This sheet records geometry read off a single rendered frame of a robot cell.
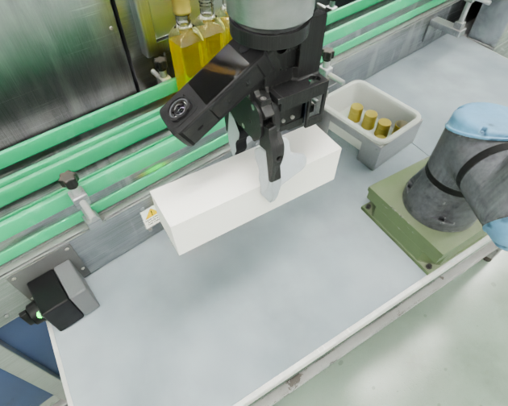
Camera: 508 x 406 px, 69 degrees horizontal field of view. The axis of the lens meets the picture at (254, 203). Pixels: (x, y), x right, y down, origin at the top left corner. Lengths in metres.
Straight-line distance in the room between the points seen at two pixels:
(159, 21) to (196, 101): 0.59
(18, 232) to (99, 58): 0.43
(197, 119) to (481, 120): 0.50
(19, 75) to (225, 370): 0.70
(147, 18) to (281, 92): 0.58
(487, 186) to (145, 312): 0.63
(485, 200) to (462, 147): 0.10
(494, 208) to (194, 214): 0.44
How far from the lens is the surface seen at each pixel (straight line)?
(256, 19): 0.32
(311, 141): 0.50
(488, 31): 1.67
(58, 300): 0.74
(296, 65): 0.39
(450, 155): 0.72
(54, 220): 0.73
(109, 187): 0.73
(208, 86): 0.36
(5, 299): 0.81
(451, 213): 0.80
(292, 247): 0.82
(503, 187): 0.64
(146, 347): 0.75
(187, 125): 0.35
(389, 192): 0.85
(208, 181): 0.45
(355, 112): 1.08
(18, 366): 1.01
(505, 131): 0.70
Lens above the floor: 1.44
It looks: 52 degrees down
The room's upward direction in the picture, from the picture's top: straight up
